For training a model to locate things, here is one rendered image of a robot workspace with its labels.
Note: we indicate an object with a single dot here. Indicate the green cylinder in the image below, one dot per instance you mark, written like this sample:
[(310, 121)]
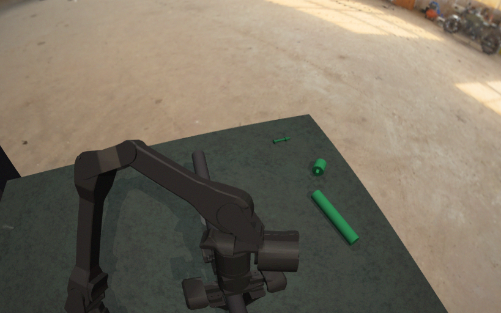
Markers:
[(335, 218), (319, 167)]

